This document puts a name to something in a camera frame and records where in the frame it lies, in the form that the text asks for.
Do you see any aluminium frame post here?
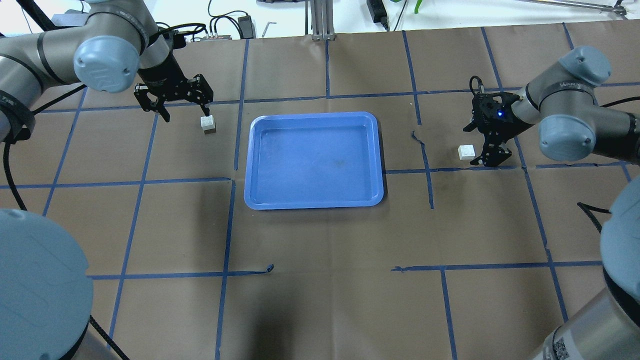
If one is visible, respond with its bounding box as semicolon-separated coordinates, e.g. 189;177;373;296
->
306;0;336;41

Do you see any white block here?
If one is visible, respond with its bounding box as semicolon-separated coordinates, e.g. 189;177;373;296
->
457;144;477;161
199;115;217;135

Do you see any black power adapter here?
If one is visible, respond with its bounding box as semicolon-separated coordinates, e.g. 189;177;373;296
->
237;14;256;39

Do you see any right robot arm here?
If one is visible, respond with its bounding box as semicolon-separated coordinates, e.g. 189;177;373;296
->
464;46;640;360

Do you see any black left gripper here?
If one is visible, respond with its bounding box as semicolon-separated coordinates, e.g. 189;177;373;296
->
134;52;214;123

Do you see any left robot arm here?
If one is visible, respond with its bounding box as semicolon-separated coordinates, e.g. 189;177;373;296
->
1;0;214;360

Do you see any brown paper table cover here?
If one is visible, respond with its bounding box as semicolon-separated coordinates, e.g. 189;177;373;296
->
10;20;639;360

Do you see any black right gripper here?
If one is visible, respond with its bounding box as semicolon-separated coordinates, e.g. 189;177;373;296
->
462;92;526;167

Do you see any blue plastic tray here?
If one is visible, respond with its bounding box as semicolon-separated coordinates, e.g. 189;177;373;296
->
243;111;385;211

